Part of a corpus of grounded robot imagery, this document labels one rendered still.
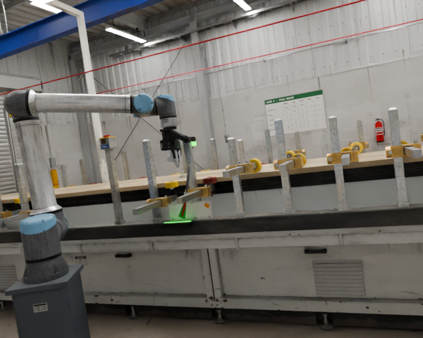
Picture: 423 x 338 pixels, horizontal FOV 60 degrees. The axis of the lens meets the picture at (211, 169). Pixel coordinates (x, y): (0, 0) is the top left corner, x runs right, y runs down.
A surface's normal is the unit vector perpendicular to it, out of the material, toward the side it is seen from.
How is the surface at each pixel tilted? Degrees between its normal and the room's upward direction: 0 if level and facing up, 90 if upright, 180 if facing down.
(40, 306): 90
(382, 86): 90
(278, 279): 90
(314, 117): 90
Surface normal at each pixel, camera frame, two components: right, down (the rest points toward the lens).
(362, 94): -0.42, 0.11
